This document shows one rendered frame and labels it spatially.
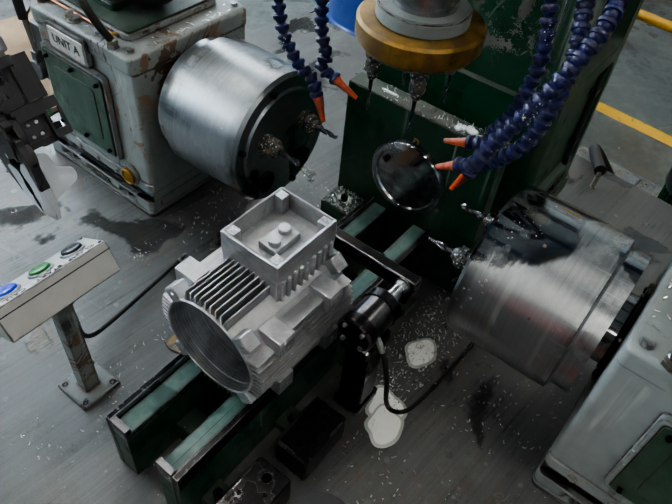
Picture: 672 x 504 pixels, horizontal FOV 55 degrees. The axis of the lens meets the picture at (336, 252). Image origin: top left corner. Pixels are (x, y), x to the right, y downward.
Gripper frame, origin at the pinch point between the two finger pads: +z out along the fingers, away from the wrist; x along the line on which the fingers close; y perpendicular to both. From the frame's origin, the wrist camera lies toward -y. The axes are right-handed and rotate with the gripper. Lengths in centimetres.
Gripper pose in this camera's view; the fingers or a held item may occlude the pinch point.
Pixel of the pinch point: (49, 213)
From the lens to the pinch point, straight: 95.1
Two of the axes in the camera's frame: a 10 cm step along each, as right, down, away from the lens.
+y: 6.3, -5.3, 5.6
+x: -7.0, -1.0, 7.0
